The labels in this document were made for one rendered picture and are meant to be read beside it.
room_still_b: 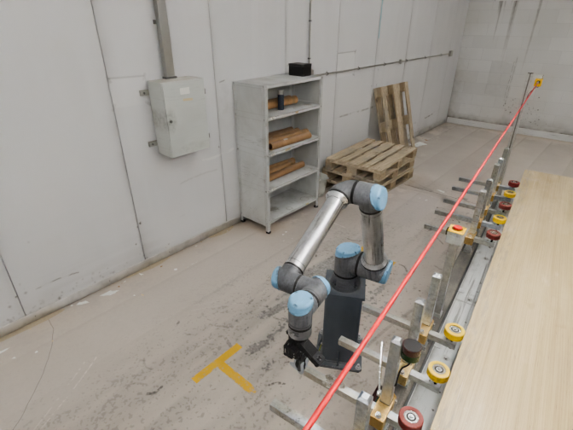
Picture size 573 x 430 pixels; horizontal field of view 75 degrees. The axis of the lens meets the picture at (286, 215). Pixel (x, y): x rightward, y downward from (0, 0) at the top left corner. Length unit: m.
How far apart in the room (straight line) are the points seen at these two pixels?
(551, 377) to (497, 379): 0.20
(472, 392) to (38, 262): 2.93
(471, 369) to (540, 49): 7.83
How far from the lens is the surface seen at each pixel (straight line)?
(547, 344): 1.94
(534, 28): 9.05
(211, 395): 2.64
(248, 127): 3.83
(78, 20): 3.17
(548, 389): 1.76
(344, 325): 2.51
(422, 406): 1.88
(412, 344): 1.32
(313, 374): 1.58
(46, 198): 3.22
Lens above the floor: 2.08
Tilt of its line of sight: 28 degrees down
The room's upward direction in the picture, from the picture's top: straight up
